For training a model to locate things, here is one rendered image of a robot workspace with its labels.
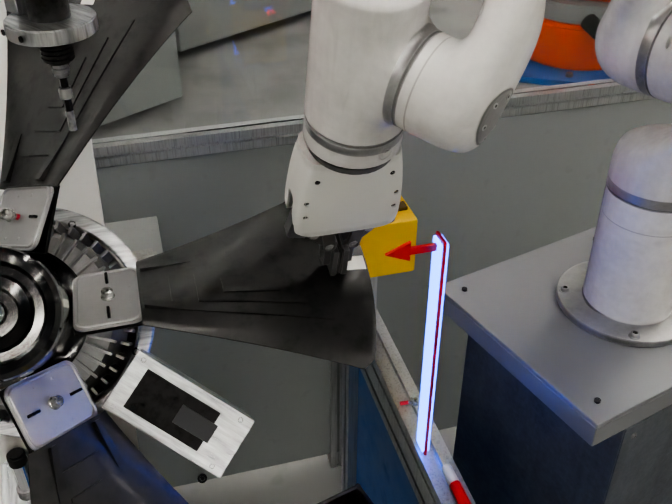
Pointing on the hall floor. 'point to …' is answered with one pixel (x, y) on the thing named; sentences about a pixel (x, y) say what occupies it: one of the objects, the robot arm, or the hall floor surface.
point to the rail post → (349, 425)
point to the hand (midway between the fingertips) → (336, 252)
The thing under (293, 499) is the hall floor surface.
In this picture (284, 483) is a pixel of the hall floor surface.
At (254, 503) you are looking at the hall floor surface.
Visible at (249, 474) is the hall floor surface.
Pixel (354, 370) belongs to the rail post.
